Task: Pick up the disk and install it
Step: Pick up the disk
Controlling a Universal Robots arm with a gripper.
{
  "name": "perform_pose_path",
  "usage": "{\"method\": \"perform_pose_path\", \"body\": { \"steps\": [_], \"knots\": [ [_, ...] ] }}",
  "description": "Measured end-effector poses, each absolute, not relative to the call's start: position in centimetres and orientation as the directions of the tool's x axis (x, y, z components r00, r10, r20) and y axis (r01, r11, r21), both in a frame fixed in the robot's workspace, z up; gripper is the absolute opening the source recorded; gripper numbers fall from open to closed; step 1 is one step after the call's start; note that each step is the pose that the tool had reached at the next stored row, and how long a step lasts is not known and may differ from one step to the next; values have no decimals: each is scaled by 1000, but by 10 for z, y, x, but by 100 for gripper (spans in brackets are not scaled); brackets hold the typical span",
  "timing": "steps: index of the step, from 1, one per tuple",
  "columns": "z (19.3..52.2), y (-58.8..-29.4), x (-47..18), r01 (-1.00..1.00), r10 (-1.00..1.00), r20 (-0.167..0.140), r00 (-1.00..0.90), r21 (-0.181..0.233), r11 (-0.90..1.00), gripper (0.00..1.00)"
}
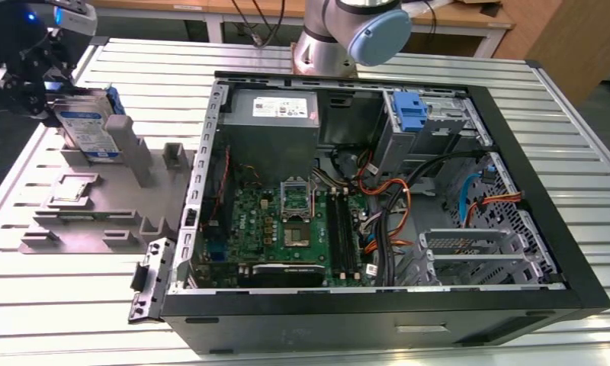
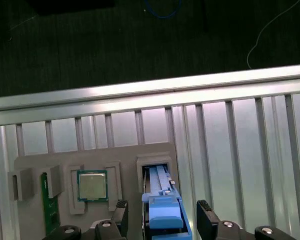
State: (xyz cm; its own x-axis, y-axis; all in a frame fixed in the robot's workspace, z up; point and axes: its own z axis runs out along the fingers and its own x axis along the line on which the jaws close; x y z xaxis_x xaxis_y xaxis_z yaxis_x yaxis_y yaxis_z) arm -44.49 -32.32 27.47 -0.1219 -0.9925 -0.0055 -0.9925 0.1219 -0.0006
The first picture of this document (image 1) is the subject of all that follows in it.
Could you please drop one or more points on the hard disk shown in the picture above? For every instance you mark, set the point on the hard disk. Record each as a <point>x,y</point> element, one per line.
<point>84,129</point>

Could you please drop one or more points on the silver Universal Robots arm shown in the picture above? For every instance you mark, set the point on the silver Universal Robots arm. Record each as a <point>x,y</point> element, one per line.
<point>320,45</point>

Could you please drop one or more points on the metal disk bay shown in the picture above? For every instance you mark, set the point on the metal disk bay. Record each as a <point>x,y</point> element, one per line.
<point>468,258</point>

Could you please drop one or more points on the silver CPU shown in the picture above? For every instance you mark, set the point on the silver CPU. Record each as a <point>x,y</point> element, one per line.
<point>70,190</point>

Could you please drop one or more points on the grey parts rack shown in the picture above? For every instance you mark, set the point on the grey parts rack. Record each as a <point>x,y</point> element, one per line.
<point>117,198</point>

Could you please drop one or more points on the green RAM stick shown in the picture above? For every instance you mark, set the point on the green RAM stick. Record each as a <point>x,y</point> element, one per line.
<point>81,216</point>

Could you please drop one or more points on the grey power supply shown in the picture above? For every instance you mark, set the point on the grey power supply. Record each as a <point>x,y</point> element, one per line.
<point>269,148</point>

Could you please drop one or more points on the green motherboard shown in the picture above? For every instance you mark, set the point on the green motherboard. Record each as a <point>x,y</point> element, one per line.
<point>249,213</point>

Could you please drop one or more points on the blue VGA port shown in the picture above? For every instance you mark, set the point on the blue VGA port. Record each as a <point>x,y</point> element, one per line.
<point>217,251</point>

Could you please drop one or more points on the CPU socket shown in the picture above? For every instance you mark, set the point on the CPU socket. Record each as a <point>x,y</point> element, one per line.
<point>298,236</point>

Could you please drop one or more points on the black RAM slot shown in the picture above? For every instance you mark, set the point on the black RAM slot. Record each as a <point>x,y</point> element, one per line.
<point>348,232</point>
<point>333,228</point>

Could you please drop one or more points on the black graphics card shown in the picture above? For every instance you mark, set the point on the black graphics card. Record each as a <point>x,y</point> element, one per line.
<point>284,274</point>

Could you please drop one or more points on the blue drive latch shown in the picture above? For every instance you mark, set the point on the blue drive latch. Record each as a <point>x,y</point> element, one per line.
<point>410,110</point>

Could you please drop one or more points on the metal optical drive cage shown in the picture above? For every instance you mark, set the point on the metal optical drive cage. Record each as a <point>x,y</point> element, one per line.
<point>412,152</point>

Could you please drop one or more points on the black open PC case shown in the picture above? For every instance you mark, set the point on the black open PC case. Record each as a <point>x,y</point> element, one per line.
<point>336,320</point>

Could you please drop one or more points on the brown wooden cabinet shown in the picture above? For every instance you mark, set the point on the brown wooden cabinet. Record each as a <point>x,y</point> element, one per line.
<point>580,38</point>

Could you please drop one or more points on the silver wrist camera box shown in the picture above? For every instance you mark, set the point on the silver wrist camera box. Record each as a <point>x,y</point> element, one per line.
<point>76,19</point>

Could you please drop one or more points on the wooden desk with white frame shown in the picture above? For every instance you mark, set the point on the wooden desk with white frame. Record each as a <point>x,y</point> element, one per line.
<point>146,7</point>
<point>462,19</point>

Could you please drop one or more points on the grey card retainer bracket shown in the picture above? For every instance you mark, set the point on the grey card retainer bracket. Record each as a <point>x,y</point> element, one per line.
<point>149,282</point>

